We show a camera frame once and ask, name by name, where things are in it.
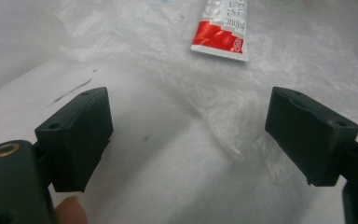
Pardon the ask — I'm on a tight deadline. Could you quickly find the red and white tube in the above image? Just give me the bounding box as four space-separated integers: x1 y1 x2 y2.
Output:
190 0 250 63

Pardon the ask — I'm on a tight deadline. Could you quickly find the clear smiley-face plastic bag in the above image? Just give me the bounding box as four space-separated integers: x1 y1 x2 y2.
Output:
0 0 358 224

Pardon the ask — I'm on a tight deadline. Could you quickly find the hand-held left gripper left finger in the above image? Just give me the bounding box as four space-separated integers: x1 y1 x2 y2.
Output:
34 86 115 193

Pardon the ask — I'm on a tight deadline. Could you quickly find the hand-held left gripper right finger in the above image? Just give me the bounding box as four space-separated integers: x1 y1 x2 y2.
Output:
264 86 358 188

